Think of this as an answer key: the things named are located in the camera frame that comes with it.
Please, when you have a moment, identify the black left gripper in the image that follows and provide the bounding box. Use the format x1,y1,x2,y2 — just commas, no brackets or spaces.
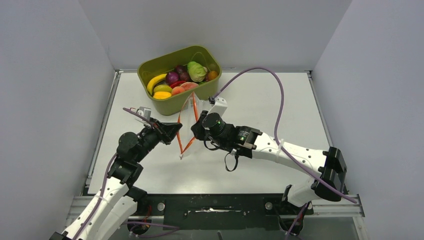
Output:
134,117,182,163

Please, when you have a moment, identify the clear zip top bag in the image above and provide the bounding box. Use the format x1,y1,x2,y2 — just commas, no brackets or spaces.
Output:
177,92,211,160

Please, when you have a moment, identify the purple red onion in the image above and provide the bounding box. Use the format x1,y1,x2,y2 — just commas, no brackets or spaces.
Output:
165,71,180,86

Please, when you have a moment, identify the green cabbage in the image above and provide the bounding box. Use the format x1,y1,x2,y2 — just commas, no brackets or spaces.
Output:
187,61,208,83

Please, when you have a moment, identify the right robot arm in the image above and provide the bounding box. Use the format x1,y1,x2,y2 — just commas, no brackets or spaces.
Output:
191,111,356,214

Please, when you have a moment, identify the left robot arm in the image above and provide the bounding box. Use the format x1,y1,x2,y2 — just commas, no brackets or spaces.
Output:
50,119,183,240

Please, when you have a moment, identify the orange peach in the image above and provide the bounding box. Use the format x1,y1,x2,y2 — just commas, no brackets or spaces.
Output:
171,86,186,96

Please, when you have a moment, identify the green yellow mango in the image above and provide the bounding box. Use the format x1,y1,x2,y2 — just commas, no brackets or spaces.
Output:
153,84,172,94

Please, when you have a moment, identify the pink peach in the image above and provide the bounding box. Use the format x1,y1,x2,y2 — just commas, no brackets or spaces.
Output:
178,82,199,92

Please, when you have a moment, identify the red chili pepper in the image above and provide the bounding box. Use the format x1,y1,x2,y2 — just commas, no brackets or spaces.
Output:
170,80,186,89

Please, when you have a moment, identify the green plastic bin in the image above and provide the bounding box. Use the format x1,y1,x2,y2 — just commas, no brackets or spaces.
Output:
137,45,222,116

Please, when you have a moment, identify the yellow banana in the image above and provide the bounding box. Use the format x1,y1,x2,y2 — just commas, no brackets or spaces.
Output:
146,73,167,96

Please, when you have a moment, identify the small orange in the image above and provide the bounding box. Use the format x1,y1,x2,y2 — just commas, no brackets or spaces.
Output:
207,70,219,81

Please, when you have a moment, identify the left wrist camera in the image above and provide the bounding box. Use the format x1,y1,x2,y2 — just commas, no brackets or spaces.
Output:
136,106,152,120

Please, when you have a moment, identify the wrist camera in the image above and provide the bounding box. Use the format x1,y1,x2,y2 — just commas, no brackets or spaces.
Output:
208,96,228,117
136,106,152,120

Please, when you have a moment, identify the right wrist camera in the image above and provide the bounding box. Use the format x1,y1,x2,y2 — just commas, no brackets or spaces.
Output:
208,96,228,117

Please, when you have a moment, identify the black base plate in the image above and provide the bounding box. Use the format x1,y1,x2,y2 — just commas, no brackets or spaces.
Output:
130,193,314,234

